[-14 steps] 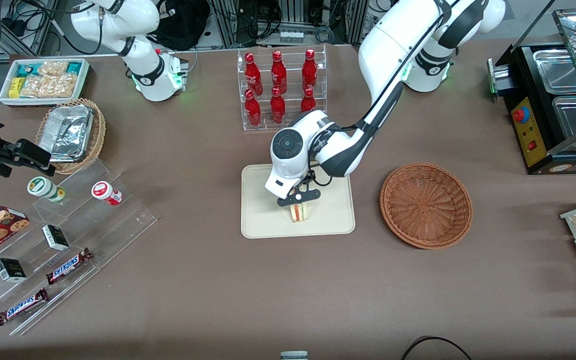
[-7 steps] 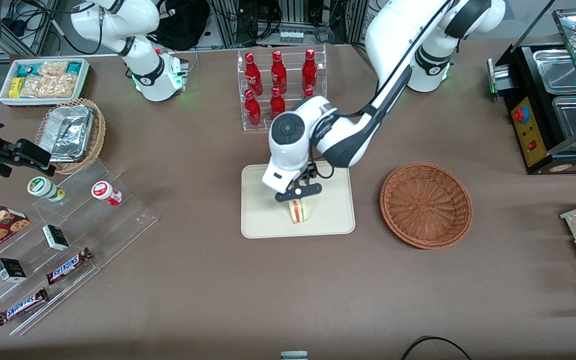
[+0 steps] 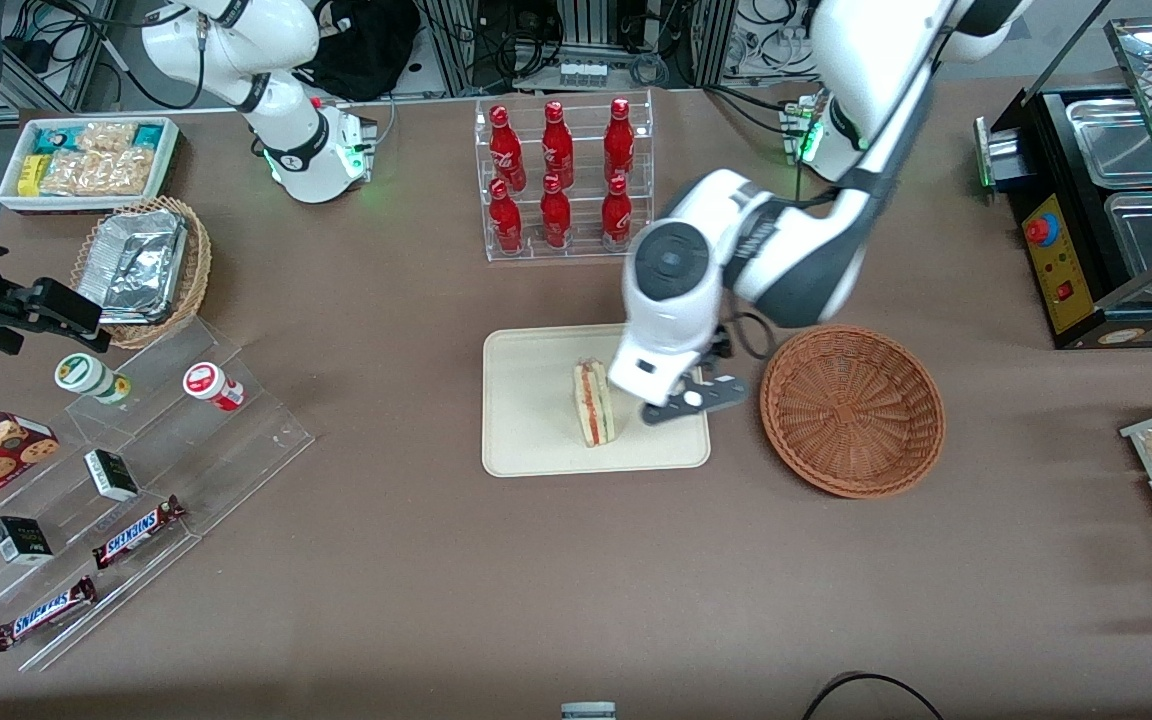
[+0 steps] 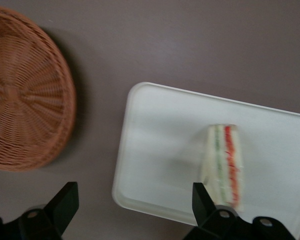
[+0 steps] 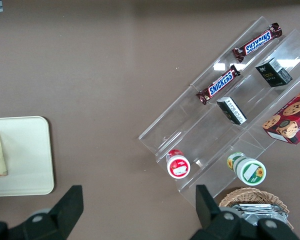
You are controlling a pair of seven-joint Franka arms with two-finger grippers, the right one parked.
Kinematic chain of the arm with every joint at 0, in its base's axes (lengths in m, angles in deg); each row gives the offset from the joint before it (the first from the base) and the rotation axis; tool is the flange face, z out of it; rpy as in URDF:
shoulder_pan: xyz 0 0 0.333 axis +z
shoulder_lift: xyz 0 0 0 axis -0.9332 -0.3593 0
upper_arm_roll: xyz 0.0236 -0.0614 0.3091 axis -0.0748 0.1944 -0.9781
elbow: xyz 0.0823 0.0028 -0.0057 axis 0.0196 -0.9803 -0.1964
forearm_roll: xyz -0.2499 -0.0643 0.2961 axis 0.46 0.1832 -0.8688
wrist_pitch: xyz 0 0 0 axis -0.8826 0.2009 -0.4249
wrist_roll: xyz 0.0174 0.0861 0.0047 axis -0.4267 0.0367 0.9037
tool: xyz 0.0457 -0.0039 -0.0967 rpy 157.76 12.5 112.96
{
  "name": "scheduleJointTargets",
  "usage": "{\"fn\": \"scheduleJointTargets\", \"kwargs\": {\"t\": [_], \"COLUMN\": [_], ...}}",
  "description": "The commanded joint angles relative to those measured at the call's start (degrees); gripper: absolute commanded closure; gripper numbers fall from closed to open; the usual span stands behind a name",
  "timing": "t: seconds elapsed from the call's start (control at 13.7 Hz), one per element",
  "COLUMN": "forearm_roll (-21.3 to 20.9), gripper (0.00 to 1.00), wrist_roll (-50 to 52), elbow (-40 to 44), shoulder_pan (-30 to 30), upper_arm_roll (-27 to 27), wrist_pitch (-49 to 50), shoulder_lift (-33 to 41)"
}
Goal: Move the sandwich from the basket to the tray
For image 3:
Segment brown wicker basket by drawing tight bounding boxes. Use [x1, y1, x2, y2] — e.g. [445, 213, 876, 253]
[761, 325, 946, 500]

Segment small black carton box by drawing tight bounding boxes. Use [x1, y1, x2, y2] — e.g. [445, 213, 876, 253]
[84, 449, 140, 503]
[0, 516, 54, 566]

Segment clear acrylic stepped shelf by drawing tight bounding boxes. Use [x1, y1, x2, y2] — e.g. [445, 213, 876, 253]
[0, 318, 316, 673]

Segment light wicker basket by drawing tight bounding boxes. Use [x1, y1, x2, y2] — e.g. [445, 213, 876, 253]
[71, 195, 213, 351]

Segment black cable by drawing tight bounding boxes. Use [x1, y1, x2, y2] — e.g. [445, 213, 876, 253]
[801, 671, 943, 720]

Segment foil wrapped package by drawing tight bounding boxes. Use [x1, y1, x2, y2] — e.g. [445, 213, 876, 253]
[76, 208, 189, 326]

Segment clear bag rice crackers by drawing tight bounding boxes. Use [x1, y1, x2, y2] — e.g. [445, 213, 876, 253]
[41, 148, 154, 197]
[76, 122, 137, 153]

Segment red lid small jar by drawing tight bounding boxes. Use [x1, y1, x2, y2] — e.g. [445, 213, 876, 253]
[183, 362, 245, 413]

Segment Snickers chocolate bar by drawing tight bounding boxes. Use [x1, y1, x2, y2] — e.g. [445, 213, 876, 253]
[0, 576, 99, 653]
[91, 495, 187, 571]

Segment cream plastic serving tray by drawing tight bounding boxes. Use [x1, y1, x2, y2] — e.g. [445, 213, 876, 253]
[482, 320, 712, 479]

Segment white plastic snack bin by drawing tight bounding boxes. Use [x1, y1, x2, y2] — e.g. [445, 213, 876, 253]
[0, 116, 182, 214]

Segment red cola bottle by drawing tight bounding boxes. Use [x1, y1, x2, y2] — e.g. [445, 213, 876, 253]
[542, 101, 575, 189]
[604, 98, 635, 183]
[601, 175, 633, 249]
[489, 105, 527, 193]
[540, 174, 572, 249]
[489, 178, 524, 254]

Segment green white lid jar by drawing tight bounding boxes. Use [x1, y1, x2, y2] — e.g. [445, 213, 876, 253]
[54, 353, 132, 406]

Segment triangle sandwich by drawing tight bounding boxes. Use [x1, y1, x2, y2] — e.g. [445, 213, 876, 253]
[574, 358, 618, 449]

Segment clear acrylic bottle rack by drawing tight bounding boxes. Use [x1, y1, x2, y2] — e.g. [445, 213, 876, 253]
[474, 90, 655, 263]

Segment black food warmer machine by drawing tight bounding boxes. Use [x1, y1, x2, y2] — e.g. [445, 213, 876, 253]
[974, 85, 1152, 351]

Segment black bag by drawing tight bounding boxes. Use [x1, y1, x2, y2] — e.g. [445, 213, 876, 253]
[301, 0, 423, 101]

